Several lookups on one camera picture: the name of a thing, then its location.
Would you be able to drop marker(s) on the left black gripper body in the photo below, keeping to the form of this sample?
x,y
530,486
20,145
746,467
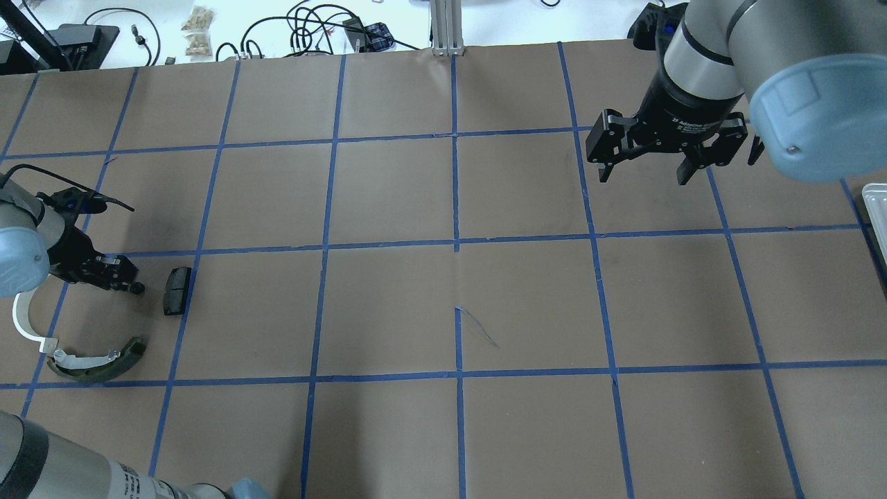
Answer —
x,y
74,252

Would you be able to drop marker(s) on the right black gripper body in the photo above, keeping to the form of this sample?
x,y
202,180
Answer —
x,y
682,112

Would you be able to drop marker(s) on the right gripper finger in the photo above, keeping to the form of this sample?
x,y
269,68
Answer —
x,y
686,170
605,169

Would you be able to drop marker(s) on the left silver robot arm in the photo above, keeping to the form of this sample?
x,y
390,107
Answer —
x,y
39,238

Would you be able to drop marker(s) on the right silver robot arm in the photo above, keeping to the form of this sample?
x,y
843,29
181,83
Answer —
x,y
807,77

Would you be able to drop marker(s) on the silver metal tray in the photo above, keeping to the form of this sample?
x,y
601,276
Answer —
x,y
874,199

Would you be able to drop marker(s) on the white plastic arc piece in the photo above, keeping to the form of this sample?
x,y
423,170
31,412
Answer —
x,y
21,320

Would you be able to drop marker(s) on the black brake pad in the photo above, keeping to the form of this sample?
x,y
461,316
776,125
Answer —
x,y
176,291

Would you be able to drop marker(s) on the dark green brake shoe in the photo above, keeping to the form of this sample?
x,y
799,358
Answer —
x,y
97,369

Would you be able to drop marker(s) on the aluminium frame post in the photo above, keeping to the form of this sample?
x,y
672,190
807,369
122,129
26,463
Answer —
x,y
446,28

